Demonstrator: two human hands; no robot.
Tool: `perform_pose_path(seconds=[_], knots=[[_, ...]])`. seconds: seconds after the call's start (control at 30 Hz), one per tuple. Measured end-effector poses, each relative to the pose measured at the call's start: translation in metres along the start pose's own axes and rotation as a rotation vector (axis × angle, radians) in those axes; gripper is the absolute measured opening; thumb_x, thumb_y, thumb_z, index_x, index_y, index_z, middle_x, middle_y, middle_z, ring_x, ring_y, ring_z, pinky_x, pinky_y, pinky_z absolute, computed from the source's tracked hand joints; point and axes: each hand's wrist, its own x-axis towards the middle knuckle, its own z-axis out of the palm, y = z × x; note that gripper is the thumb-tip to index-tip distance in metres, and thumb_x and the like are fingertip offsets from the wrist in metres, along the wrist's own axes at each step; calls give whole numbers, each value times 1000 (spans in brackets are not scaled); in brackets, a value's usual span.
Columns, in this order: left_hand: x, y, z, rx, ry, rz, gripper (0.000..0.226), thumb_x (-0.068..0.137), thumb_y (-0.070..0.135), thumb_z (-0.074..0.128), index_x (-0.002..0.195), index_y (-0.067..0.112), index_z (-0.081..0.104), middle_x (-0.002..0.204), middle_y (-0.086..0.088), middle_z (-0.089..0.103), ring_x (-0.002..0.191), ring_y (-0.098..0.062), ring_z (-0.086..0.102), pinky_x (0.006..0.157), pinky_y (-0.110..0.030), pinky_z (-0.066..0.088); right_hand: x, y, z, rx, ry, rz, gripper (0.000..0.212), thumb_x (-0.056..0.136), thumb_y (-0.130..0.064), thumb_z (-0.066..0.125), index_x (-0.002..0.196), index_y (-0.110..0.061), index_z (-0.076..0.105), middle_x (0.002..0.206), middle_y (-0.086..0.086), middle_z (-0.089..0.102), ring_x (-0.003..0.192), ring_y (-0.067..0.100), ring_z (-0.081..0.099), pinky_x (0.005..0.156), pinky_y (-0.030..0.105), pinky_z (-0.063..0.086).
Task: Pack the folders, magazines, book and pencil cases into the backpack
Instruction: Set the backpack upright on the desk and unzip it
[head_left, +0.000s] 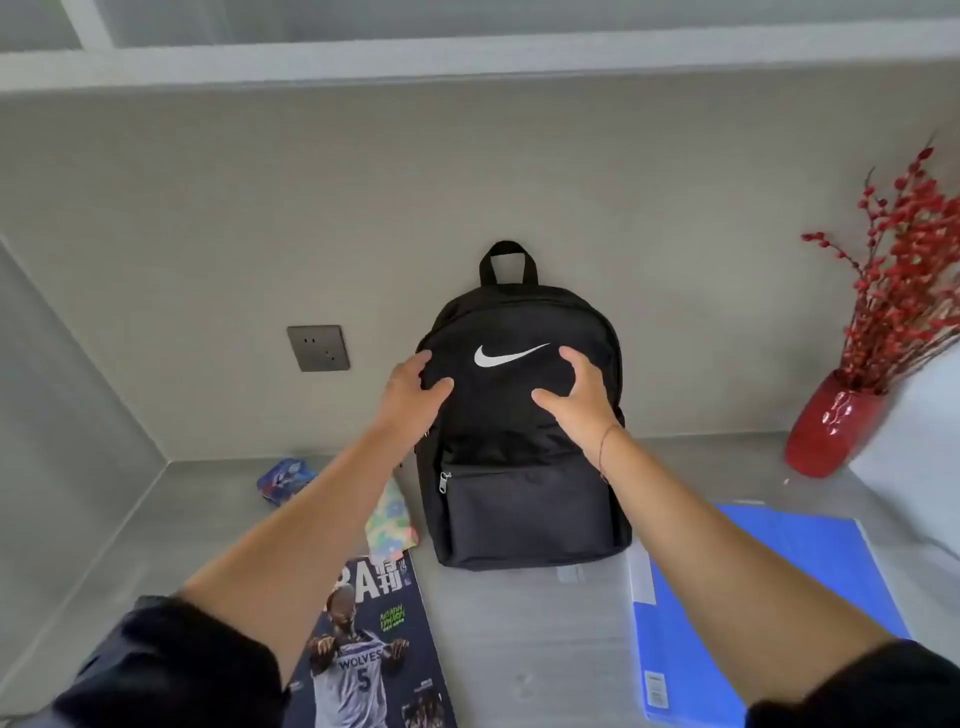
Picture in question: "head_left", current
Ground person's right forearm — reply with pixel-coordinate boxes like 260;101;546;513
597;423;898;706

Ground red string bracelet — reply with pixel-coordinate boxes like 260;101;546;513
597;423;622;481

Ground grey wall socket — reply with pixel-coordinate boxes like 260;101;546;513
286;323;352;374

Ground person's left forearm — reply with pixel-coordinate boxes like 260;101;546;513
179;423;421;688

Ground red berry branches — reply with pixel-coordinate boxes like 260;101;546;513
799;134;960;397

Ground dark blue basketball magazine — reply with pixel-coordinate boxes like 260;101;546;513
281;551;459;728

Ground person's right hand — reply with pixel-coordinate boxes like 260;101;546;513
530;346;624;459

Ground red vase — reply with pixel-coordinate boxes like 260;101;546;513
784;368;890;480

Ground pastel colourful pencil pouch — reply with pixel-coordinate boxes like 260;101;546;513
363;476;421;564

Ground person's left hand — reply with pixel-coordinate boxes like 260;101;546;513
373;349;456;456

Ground blue folder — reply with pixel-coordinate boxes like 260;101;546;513
626;502;913;728

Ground black backpack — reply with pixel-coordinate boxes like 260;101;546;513
413;239;634;573

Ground white overhead shelf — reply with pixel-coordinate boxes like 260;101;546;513
0;0;960;95

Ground person's black top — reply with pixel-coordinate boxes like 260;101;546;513
22;596;960;728

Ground blue cartoon pencil tin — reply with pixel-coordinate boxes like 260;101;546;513
256;457;320;508

